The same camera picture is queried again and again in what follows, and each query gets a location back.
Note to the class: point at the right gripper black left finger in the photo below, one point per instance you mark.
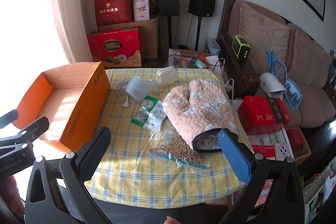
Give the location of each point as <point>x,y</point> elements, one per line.
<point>77,168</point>

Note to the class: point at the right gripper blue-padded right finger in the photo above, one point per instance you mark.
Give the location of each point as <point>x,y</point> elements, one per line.
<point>251,169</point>

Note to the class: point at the orange cardboard box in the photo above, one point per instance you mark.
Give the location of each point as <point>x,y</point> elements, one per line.
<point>71,97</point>

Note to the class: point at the pink quilted oven mitt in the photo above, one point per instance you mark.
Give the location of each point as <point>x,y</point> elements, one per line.
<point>199,113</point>

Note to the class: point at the clear bag of dried herbs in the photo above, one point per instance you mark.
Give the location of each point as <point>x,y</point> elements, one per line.
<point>171,146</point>

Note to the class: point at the green white snack packet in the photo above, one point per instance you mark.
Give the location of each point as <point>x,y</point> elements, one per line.
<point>150,114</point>

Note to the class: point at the white wired earphones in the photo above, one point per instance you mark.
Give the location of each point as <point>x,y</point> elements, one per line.
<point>121,91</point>

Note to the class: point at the translucent white plastic cup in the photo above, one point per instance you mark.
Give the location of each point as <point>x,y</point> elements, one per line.
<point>138,88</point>

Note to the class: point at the white plastic soap box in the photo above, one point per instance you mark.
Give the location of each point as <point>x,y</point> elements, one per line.
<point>166,76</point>

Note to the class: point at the person's left hand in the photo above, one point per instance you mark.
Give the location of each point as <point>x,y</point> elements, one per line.
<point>10,194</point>

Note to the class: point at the person's right hand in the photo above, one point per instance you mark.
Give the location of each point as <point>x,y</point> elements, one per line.
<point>170,220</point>

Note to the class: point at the clear plastic box under gift box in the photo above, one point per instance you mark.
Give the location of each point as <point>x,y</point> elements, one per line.
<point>274,146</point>

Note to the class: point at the red Chinese gift box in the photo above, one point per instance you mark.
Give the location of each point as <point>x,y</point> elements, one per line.
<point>262,115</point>

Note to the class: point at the yellow blue plaid tablecloth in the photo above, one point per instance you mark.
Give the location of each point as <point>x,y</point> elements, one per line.
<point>153,169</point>

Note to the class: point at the pink sofa cushion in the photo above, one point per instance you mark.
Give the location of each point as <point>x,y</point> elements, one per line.
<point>263,34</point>
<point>310,63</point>

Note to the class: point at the green black portable radio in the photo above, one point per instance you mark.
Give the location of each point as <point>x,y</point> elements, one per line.
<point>240,47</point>

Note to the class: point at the small blue white box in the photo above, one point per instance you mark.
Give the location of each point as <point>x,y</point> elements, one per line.
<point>212,47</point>

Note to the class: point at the red Ferrero gift bag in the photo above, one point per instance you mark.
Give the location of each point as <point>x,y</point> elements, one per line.
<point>118,48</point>

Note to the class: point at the open box of clutter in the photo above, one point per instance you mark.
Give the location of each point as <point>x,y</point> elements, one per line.
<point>195,60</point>

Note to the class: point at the pink sofa back cushion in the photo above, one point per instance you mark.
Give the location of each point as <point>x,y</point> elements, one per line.
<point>263,34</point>

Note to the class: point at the brown wooden sofa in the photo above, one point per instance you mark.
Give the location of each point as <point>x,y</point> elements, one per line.
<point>317,105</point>

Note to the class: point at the brown cardboard carton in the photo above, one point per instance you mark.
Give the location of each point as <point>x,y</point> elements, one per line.
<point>148,35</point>

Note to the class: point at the red tea gift bag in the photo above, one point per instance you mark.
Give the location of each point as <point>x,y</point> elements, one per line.
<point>110,12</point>

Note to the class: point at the right black speaker on stand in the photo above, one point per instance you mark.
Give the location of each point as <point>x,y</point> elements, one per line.
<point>201,9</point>

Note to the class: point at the black speaker on stand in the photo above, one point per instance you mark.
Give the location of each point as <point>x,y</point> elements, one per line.
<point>168,8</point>
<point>201,9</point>

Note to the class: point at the left black speaker on stand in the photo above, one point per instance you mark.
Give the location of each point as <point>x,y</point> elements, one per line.
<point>168,8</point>

